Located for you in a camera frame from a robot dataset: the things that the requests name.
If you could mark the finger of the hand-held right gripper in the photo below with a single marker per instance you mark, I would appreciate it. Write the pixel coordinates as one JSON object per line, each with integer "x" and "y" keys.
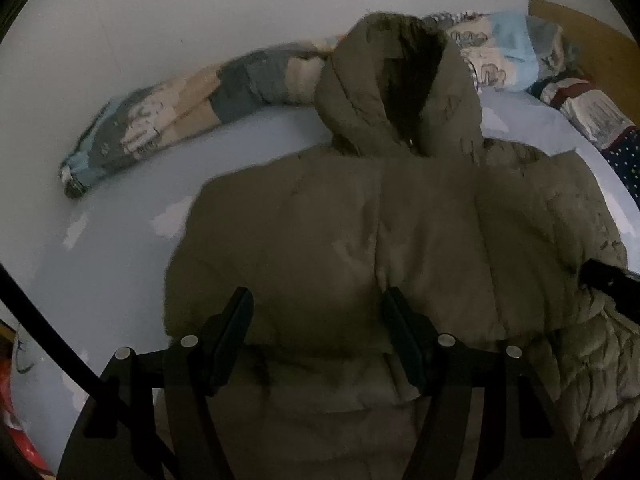
{"x": 607, "y": 276}

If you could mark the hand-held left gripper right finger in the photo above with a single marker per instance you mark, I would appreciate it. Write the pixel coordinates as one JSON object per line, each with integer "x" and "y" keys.
{"x": 404, "y": 340}

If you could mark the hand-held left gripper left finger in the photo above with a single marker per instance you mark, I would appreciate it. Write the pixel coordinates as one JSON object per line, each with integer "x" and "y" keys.
{"x": 231, "y": 340}

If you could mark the olive green puffer jacket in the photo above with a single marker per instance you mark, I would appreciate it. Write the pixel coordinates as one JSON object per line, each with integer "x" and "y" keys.
{"x": 380, "y": 240}

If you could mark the dark polka dot cloth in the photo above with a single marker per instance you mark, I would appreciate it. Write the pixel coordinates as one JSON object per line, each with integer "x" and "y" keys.
{"x": 625, "y": 160}

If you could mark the light blue bed sheet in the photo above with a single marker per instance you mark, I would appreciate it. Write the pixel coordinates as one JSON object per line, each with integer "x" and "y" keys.
{"x": 125, "y": 220}

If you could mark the red and white patterned pillow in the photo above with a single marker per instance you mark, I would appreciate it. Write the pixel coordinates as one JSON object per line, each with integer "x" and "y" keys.
{"x": 582, "y": 105}

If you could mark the red bag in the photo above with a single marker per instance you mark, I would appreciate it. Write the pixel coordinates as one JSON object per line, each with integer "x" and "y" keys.
{"x": 17, "y": 410}

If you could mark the wooden headboard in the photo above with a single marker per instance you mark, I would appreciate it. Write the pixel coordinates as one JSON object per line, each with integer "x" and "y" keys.
{"x": 580, "y": 30}

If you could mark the patchwork printed quilt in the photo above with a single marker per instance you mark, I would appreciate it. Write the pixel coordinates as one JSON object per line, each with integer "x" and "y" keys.
{"x": 240, "y": 85}

